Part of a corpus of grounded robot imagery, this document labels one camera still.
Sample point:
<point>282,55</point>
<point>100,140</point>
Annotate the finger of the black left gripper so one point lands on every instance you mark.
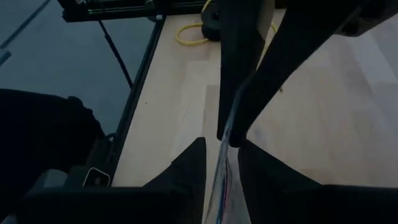
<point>295,37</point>
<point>239,46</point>

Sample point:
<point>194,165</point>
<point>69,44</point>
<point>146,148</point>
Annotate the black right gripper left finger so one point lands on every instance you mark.
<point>186,180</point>

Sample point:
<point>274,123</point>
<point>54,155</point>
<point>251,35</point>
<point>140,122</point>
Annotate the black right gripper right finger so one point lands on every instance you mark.
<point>267,183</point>

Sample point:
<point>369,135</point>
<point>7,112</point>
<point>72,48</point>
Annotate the clear plastic bags pile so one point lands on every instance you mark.
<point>224,174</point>

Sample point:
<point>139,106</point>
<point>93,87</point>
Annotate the black low furniture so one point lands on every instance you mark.
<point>46,124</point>

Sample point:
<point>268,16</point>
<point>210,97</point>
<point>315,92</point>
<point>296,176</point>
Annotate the black table-level camera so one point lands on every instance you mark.
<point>96,178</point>

